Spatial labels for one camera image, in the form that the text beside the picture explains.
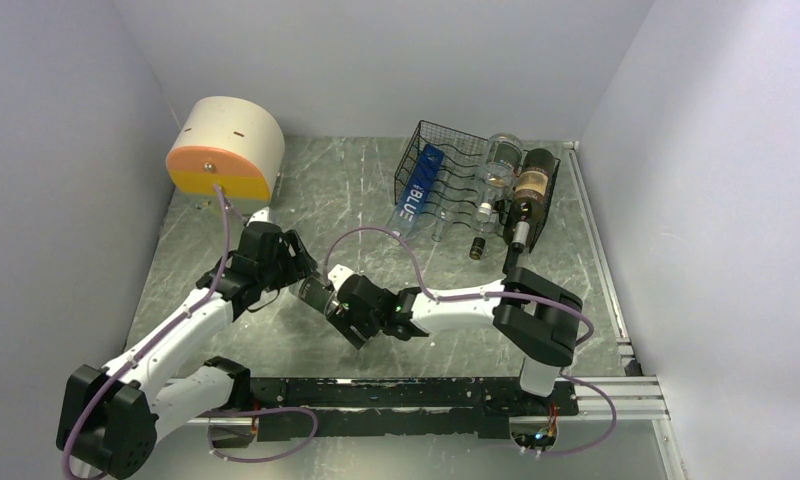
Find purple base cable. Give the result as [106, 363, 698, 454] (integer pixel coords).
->
[207, 405, 320, 464]

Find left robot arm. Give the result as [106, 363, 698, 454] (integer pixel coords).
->
[56, 220, 317, 479]

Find cream and orange cylinder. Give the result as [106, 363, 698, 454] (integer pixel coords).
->
[165, 96, 285, 204]

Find blue square bottle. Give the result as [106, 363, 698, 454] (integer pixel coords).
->
[387, 144, 445, 238]

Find black wire wine rack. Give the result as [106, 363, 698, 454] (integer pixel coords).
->
[392, 121, 561, 249]

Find dark green wine bottle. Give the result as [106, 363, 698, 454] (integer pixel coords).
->
[494, 198, 521, 244]

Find clear bottle silver cap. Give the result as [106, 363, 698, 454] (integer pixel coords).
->
[473, 133, 524, 238]

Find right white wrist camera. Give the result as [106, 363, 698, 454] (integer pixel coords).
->
[327, 264, 355, 291]

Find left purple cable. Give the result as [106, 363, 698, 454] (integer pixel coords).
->
[60, 185, 252, 480]

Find dark bottle black neck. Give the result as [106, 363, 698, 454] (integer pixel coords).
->
[502, 148, 557, 274]

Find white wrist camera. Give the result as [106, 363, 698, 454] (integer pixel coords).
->
[327, 264, 355, 291]
[245, 207, 273, 226]

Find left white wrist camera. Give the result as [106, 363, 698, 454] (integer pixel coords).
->
[245, 207, 273, 226]

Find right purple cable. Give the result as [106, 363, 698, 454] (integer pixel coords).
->
[320, 227, 619, 460]

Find clear bottle white cap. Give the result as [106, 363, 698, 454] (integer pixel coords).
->
[288, 272, 335, 315]

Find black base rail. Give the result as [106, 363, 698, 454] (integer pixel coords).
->
[184, 376, 660, 446]

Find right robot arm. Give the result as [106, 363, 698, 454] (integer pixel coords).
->
[325, 265, 583, 414]

